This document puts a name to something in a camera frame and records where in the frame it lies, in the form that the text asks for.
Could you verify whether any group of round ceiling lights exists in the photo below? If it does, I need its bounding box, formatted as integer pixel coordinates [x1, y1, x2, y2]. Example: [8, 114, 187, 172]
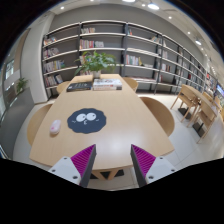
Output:
[59, 0, 218, 78]

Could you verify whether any white book red spine lettering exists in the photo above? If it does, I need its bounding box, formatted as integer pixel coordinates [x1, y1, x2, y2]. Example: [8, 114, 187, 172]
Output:
[92, 85, 123, 92]

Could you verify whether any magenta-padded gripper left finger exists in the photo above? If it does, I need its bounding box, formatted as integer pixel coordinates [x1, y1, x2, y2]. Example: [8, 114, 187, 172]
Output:
[48, 143, 97, 188]

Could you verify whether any pale pink computer mouse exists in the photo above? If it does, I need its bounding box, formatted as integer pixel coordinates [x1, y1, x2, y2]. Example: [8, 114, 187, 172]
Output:
[49, 119, 62, 136]

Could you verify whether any white illustrated-cover book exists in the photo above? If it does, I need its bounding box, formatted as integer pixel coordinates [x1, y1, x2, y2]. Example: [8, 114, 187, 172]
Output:
[92, 78, 123, 89]

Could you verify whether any black hardcover book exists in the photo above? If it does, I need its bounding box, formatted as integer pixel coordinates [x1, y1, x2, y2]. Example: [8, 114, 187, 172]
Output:
[66, 82, 93, 93]

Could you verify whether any group of wooden slat chairs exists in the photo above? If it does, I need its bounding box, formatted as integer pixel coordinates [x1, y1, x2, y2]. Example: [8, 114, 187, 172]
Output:
[170, 83, 224, 144]

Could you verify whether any round-backed wooden chair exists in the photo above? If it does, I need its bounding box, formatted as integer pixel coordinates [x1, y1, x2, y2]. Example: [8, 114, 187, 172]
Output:
[139, 96, 176, 138]
[123, 76, 139, 93]
[26, 103, 54, 146]
[55, 80, 72, 95]

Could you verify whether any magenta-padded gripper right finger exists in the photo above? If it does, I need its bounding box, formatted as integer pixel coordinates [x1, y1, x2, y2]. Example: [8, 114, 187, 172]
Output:
[130, 143, 178, 188]

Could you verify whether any small green ledge plant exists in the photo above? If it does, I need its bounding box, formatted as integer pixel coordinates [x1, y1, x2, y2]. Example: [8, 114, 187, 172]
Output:
[15, 77, 30, 95]

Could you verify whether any potted green plant white pot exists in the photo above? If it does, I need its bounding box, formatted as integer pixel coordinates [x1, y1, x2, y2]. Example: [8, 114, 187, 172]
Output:
[73, 50, 118, 80]

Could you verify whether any grey shelf unit with books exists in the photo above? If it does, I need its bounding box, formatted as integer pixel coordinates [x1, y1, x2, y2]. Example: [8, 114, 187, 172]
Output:
[41, 19, 218, 99]

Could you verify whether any dark cartoon-face mouse pad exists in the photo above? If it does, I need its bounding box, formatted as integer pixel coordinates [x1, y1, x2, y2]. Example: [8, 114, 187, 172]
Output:
[66, 107, 107, 135]

